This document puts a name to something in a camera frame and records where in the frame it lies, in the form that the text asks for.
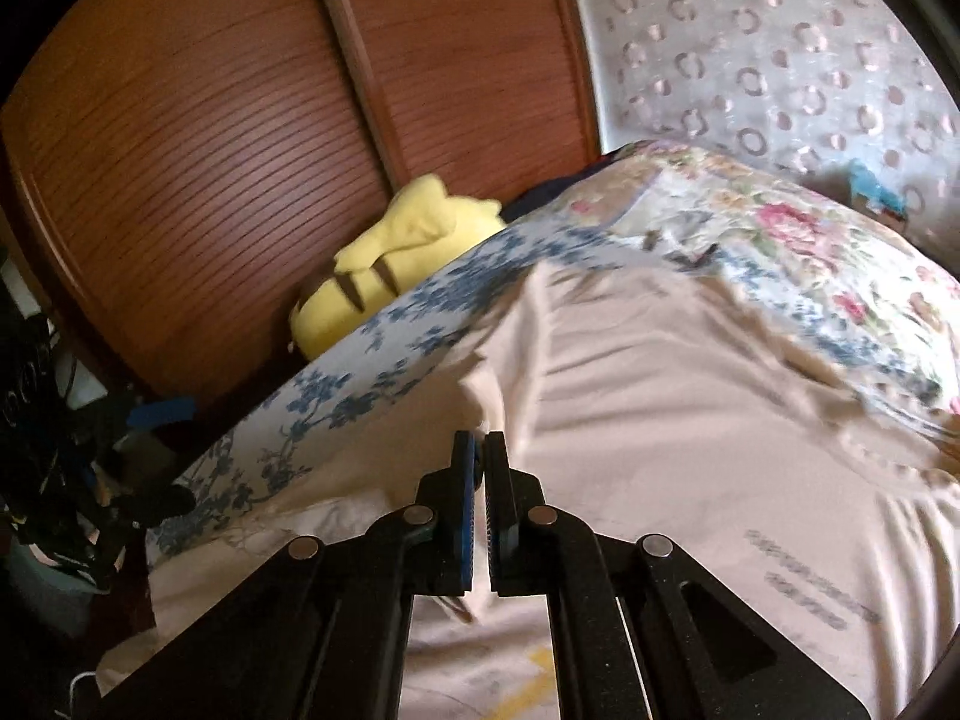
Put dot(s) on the beige t-shirt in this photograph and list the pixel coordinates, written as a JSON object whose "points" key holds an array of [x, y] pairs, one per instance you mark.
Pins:
{"points": [[652, 402]]}

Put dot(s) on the pink floral quilt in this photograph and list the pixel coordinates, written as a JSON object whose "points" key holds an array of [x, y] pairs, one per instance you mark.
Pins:
{"points": [[849, 287]]}

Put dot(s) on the brown wooden wardrobe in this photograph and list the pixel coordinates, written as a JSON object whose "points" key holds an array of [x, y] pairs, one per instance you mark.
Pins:
{"points": [[181, 166]]}

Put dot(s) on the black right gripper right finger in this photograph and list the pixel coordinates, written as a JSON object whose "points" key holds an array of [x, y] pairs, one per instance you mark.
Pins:
{"points": [[509, 496]]}

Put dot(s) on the blue floral white bedsheet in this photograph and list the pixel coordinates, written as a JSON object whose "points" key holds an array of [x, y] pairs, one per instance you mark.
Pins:
{"points": [[303, 423]]}

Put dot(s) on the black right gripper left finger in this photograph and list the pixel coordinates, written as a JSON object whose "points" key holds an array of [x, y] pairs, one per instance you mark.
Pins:
{"points": [[444, 558]]}

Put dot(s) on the yellow Pikachu plush toy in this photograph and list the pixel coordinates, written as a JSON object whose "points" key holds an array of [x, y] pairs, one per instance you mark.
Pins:
{"points": [[423, 229]]}

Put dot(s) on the blue toy on bed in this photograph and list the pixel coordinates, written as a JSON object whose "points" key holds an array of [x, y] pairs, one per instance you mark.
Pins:
{"points": [[866, 189]]}

